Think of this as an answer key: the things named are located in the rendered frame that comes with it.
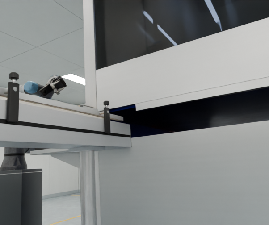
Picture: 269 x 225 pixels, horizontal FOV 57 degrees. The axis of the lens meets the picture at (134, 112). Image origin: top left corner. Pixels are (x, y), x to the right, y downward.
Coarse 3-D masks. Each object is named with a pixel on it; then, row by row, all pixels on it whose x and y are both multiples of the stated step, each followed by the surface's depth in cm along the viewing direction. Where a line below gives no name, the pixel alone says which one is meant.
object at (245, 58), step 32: (224, 32) 87; (256, 32) 82; (128, 64) 106; (160, 64) 98; (192, 64) 91; (224, 64) 86; (256, 64) 80; (128, 96) 104; (160, 96) 96; (192, 96) 90
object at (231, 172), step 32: (224, 128) 82; (256, 128) 78; (128, 160) 99; (160, 160) 92; (192, 160) 86; (224, 160) 81; (256, 160) 76; (128, 192) 97; (160, 192) 90; (192, 192) 85; (224, 192) 80; (256, 192) 75; (128, 224) 95; (160, 224) 89; (192, 224) 83; (224, 224) 78; (256, 224) 74
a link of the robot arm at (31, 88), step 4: (24, 84) 162; (28, 84) 156; (32, 84) 155; (36, 84) 158; (4, 88) 168; (20, 88) 160; (24, 88) 156; (28, 88) 155; (32, 88) 155; (36, 88) 157; (40, 88) 161; (24, 92) 160; (28, 92) 157; (32, 92) 157; (36, 92) 159
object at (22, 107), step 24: (0, 96) 64; (24, 96) 63; (0, 120) 54; (24, 120) 59; (48, 120) 65; (72, 120) 73; (96, 120) 83; (120, 120) 101; (0, 144) 59; (24, 144) 63; (48, 144) 67; (72, 144) 72; (96, 144) 81; (120, 144) 93
